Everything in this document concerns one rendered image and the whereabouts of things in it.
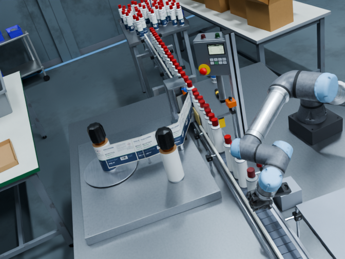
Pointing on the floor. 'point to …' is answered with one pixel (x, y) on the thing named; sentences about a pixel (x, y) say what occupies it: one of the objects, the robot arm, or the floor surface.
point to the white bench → (25, 162)
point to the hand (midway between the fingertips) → (262, 203)
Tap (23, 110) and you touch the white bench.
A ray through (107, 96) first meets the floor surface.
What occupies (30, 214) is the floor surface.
